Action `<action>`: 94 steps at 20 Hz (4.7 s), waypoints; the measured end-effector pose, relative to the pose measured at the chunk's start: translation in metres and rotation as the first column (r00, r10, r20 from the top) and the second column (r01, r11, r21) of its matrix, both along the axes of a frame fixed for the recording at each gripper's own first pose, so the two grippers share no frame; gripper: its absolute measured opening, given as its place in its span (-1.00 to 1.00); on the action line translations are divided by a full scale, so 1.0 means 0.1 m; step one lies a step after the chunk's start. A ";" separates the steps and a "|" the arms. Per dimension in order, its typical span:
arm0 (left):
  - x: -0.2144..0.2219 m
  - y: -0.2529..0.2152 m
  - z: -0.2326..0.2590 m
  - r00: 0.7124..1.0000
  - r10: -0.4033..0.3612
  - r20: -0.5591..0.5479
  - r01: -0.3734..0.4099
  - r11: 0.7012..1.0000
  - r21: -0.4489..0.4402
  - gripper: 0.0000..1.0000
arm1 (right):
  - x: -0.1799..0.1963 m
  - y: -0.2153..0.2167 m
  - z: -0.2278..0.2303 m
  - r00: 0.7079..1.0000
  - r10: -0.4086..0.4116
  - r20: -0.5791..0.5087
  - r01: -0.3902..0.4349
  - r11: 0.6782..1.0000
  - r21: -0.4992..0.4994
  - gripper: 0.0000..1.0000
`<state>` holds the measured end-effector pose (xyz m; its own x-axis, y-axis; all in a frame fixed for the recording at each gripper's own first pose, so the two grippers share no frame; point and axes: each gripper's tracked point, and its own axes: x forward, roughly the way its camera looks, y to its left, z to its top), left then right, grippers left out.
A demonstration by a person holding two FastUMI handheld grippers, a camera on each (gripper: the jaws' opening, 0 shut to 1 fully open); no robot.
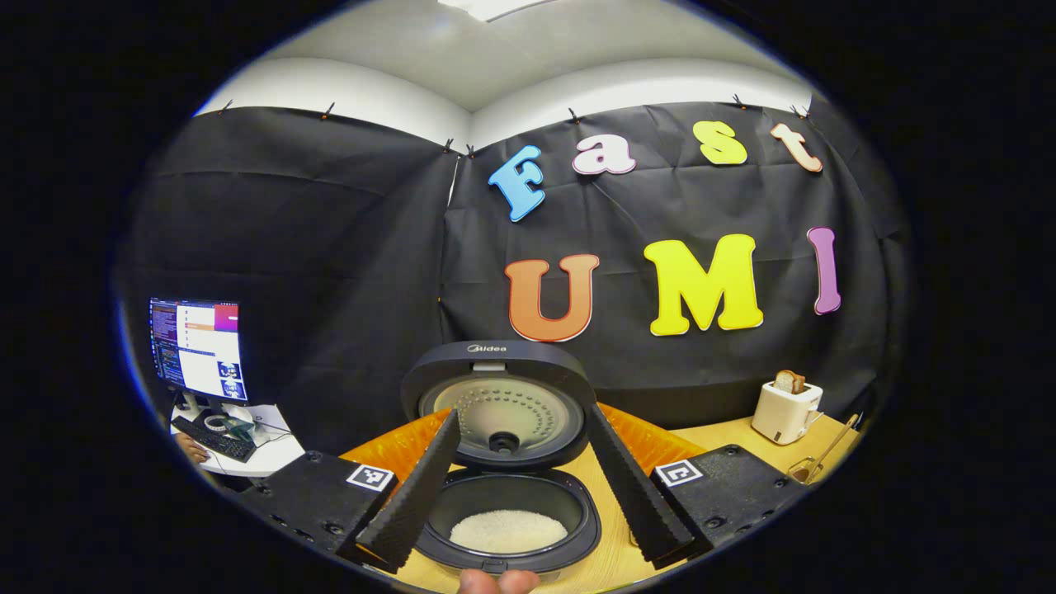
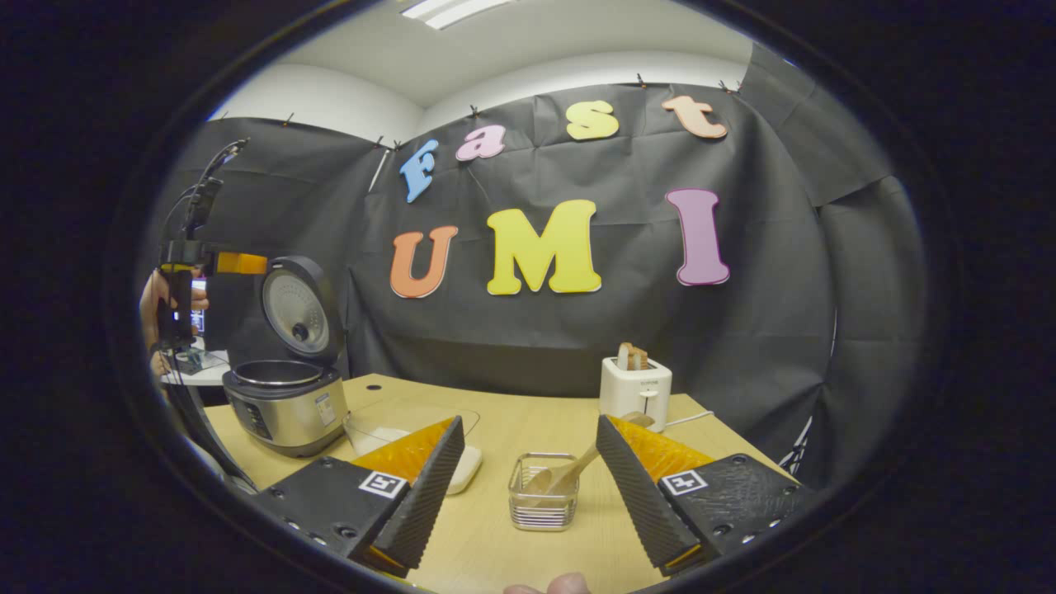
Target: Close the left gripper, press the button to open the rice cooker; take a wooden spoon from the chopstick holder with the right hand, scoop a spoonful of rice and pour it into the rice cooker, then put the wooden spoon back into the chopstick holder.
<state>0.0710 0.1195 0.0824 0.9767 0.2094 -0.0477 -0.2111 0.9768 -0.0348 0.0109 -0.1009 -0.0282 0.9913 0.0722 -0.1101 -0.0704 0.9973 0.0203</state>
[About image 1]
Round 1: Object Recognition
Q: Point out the white toaster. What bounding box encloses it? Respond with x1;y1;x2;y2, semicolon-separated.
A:
751;379;824;446

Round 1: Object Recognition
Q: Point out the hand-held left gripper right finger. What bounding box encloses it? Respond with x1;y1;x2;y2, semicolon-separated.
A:
582;402;809;570

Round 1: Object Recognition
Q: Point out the black silver rice cooker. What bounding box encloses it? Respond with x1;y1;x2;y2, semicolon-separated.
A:
401;340;603;585

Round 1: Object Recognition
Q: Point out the wooden spoon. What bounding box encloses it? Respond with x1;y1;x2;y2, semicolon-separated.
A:
802;412;861;483

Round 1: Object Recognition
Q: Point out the ceiling light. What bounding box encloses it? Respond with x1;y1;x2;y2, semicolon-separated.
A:
437;0;562;21

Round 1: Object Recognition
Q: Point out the white side table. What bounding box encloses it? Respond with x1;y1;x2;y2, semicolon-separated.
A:
169;400;306;479

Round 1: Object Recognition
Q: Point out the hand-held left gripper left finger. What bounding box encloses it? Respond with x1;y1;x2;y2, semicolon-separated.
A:
235;408;463;574

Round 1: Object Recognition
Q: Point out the computer monitor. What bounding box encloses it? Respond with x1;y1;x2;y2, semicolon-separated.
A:
148;297;248;405

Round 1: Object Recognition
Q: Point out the white rice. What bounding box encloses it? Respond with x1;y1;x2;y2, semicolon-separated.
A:
450;510;570;554

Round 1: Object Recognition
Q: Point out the black keyboard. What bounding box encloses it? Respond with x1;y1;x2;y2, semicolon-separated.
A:
171;415;258;463

